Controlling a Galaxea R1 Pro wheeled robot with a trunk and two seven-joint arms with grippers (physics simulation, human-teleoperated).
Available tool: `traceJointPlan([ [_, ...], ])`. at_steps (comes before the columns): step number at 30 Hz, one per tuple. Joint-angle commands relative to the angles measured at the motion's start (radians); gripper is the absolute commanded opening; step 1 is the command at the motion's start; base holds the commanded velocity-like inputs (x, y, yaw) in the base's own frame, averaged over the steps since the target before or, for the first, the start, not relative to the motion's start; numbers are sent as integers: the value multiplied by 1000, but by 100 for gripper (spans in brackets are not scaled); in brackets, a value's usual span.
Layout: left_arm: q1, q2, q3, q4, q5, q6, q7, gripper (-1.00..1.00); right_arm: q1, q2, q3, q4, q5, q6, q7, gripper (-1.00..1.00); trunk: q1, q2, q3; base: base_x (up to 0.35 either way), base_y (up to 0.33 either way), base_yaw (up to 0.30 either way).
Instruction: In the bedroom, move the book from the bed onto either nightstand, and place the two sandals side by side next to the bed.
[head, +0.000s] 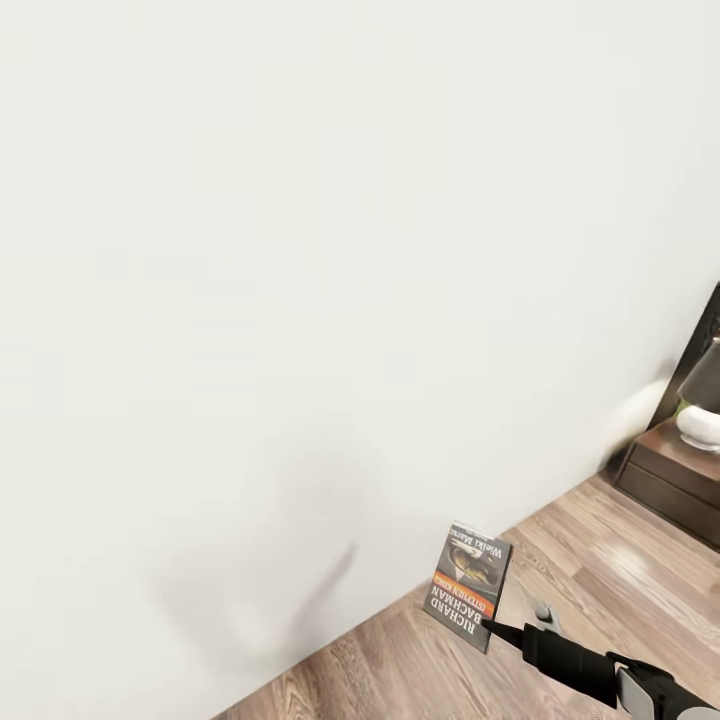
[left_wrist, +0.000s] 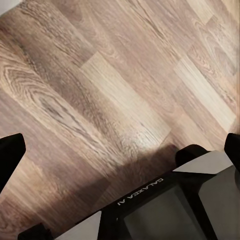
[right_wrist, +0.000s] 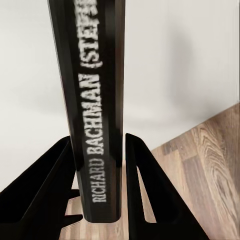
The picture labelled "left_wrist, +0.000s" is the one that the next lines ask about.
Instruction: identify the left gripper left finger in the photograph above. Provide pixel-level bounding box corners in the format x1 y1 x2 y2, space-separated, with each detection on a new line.
0 133 26 193

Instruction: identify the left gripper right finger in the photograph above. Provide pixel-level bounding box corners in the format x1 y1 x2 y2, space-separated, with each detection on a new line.
224 132 240 173

